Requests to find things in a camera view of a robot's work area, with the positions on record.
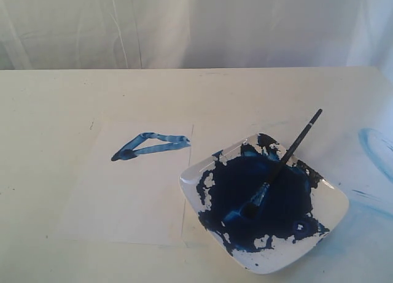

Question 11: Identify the white square paint plate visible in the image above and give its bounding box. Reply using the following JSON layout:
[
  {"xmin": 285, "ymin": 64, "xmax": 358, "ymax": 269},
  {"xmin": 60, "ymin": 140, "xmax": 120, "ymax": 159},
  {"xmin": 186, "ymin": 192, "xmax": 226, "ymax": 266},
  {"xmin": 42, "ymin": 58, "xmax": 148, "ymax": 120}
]
[{"xmin": 179, "ymin": 133, "xmax": 349, "ymax": 274}]

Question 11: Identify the black paintbrush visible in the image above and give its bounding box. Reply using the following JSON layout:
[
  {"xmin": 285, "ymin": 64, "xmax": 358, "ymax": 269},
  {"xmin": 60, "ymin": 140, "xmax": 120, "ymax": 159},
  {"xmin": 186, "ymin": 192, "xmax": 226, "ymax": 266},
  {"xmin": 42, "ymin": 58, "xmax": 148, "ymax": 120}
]
[{"xmin": 240, "ymin": 109, "xmax": 322, "ymax": 219}]

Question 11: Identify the white paper sheet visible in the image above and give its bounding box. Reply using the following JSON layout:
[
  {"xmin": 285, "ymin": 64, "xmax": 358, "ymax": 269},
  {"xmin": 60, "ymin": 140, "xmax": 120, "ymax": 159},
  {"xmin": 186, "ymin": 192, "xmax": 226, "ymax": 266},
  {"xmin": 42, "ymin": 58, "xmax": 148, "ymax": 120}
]
[{"xmin": 54, "ymin": 118, "xmax": 211, "ymax": 249}]

